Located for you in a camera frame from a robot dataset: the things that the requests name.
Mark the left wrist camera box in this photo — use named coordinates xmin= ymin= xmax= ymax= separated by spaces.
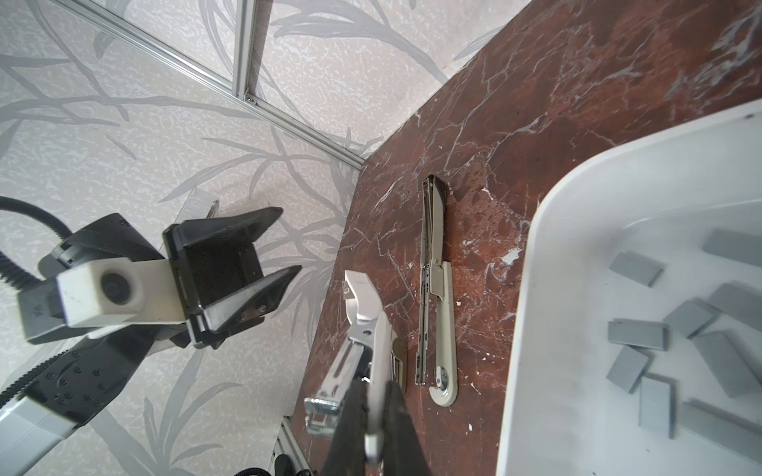
xmin=16 ymin=257 xmax=186 ymax=345

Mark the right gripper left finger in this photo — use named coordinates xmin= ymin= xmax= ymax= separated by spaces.
xmin=321 ymin=380 xmax=368 ymax=476

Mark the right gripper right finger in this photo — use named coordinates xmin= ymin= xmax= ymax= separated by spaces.
xmin=382 ymin=381 xmax=432 ymax=476

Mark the small beige staple remover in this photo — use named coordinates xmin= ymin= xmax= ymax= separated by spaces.
xmin=391 ymin=337 xmax=408 ymax=394

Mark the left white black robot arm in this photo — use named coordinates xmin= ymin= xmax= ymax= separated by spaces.
xmin=1 ymin=198 xmax=300 ymax=475

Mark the small white mini stapler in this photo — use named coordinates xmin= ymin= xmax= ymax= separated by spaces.
xmin=304 ymin=271 xmax=393 ymax=463

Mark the white rectangular staple tray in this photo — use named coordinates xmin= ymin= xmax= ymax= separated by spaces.
xmin=496 ymin=101 xmax=761 ymax=475

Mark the left black corrugated cable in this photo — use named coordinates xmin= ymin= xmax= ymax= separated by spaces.
xmin=0 ymin=194 xmax=75 ymax=293

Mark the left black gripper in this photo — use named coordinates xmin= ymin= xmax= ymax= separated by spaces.
xmin=163 ymin=206 xmax=303 ymax=349

